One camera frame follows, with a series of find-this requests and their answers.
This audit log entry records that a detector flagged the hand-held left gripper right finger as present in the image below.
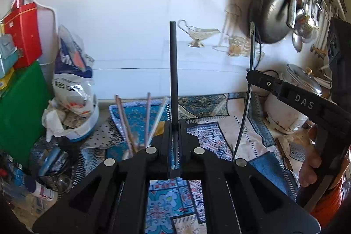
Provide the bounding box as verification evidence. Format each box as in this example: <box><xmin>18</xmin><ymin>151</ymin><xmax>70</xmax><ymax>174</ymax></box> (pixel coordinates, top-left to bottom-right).
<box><xmin>178</xmin><ymin>121</ymin><xmax>321</xmax><ymax>234</ymax></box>

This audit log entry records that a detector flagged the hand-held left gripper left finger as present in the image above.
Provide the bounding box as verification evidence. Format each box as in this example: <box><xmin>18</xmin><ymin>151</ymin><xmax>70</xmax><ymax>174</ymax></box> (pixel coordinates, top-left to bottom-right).
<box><xmin>33</xmin><ymin>120</ymin><xmax>173</xmax><ymax>234</ymax></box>

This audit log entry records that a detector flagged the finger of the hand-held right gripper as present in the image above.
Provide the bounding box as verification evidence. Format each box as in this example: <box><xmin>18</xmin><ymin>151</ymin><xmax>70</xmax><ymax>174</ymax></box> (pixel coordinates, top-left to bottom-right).
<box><xmin>246</xmin><ymin>69</ymin><xmax>289</xmax><ymax>99</ymax></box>

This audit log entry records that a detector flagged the white decorated chopstick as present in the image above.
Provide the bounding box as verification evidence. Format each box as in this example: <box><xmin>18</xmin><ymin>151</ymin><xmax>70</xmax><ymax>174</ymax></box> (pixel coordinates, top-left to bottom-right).
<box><xmin>147</xmin><ymin>96</ymin><xmax>169</xmax><ymax>146</ymax></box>

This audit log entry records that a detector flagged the black chopstick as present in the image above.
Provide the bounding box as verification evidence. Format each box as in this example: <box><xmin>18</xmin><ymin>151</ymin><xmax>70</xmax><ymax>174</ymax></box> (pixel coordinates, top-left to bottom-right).
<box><xmin>169</xmin><ymin>21</ymin><xmax>181</xmax><ymax>177</ymax></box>
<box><xmin>233</xmin><ymin>21</ymin><xmax>257</xmax><ymax>162</ymax></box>

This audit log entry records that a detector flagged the person's right hand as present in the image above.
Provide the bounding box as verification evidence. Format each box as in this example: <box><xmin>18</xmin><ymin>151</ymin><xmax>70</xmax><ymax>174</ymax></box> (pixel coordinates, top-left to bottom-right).
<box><xmin>298</xmin><ymin>124</ymin><xmax>323</xmax><ymax>188</ymax></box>

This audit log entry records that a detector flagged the patterned blue tablecloth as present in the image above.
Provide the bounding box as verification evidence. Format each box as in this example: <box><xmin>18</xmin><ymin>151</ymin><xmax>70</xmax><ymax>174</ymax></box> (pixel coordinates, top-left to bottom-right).
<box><xmin>30</xmin><ymin>91</ymin><xmax>302</xmax><ymax>234</ymax></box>

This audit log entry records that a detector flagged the grey pink chopstick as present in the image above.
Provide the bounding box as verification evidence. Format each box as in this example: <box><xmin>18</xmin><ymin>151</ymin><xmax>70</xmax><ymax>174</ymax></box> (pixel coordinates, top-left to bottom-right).
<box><xmin>144</xmin><ymin>92</ymin><xmax>151</xmax><ymax>147</ymax></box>

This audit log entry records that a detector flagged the white rice cooker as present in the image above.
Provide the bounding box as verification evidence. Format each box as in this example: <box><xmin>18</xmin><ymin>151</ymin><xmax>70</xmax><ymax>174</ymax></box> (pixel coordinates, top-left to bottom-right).
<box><xmin>263</xmin><ymin>86</ymin><xmax>312</xmax><ymax>134</ymax></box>

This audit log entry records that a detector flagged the glass pot lid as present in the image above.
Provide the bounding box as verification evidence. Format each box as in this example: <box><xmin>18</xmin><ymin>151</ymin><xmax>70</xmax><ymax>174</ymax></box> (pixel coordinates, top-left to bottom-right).
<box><xmin>287</xmin><ymin>63</ymin><xmax>323</xmax><ymax>97</ymax></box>

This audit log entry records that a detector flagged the steel ladle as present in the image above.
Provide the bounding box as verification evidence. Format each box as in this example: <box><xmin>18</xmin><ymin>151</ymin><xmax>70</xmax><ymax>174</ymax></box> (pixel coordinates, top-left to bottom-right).
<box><xmin>292</xmin><ymin>30</ymin><xmax>304</xmax><ymax>53</ymax></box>

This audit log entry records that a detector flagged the black dotted white cloth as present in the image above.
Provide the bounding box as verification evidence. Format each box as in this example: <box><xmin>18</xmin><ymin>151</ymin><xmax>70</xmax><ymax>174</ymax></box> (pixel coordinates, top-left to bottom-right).
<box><xmin>79</xmin><ymin>116</ymin><xmax>129</xmax><ymax>149</ymax></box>

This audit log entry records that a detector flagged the black wok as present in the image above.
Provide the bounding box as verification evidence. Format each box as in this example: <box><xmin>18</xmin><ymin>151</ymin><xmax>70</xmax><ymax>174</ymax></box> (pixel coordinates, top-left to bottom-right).
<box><xmin>248</xmin><ymin>0</ymin><xmax>298</xmax><ymax>45</ymax></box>

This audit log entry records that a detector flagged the decorated enamel pot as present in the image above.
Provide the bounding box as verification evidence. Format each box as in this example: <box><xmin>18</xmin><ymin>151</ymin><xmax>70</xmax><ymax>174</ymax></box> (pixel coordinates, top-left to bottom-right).
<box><xmin>295</xmin><ymin>8</ymin><xmax>319</xmax><ymax>38</ymax></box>

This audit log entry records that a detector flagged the white blue bowl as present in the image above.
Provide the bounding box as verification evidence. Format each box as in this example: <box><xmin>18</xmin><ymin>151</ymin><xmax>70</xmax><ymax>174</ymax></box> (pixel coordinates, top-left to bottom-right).
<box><xmin>45</xmin><ymin>97</ymin><xmax>100</xmax><ymax>143</ymax></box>

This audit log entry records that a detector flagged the clear glass jar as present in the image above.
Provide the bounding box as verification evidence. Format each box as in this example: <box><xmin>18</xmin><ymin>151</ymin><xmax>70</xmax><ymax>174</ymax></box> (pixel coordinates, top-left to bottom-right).
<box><xmin>55</xmin><ymin>175</ymin><xmax>74</xmax><ymax>193</ymax></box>

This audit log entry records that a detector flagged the blue white plastic bag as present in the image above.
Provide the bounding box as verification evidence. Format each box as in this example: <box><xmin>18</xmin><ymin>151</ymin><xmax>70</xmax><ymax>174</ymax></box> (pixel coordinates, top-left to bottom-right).
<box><xmin>52</xmin><ymin>25</ymin><xmax>95</xmax><ymax>116</ymax></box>

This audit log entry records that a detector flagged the crumpled white plastic bag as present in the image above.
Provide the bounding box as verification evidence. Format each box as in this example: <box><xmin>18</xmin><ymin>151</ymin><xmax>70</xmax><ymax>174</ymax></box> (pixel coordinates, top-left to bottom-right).
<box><xmin>42</xmin><ymin>105</ymin><xmax>68</xmax><ymax>143</ymax></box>

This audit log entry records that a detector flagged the blue plastic packet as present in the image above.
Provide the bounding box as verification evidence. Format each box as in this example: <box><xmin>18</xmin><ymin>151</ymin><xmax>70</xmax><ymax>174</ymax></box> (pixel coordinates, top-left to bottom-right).
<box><xmin>38</xmin><ymin>146</ymin><xmax>63</xmax><ymax>177</ymax></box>

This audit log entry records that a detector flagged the white tube bottle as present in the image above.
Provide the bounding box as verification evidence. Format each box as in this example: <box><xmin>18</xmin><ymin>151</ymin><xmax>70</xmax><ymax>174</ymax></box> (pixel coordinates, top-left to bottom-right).
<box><xmin>32</xmin><ymin>182</ymin><xmax>59</xmax><ymax>203</ymax></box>

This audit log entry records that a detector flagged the green cutting board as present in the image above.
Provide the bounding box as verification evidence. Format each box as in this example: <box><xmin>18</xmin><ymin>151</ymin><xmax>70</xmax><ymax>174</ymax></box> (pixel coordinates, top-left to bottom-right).
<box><xmin>0</xmin><ymin>60</ymin><xmax>54</xmax><ymax>169</ymax></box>

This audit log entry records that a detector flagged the white cutting board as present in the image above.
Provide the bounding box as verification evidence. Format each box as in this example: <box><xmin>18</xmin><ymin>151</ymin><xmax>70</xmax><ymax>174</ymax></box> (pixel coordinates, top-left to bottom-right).
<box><xmin>26</xmin><ymin>0</ymin><xmax>58</xmax><ymax>66</ymax></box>

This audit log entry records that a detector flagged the yellow flat box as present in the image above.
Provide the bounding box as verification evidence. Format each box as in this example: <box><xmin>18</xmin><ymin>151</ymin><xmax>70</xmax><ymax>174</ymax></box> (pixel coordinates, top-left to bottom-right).
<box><xmin>0</xmin><ymin>68</ymin><xmax>16</xmax><ymax>91</ymax></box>

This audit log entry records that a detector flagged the red tin box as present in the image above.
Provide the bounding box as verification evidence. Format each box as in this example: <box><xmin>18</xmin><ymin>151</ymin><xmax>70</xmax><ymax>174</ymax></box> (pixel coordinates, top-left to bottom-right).
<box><xmin>3</xmin><ymin>2</ymin><xmax>43</xmax><ymax>70</ymax></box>

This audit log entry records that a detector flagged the teal tissue box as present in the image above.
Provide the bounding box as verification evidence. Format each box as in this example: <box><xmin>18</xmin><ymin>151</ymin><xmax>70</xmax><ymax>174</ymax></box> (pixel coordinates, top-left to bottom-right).
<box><xmin>0</xmin><ymin>34</ymin><xmax>18</xmax><ymax>78</ymax></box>

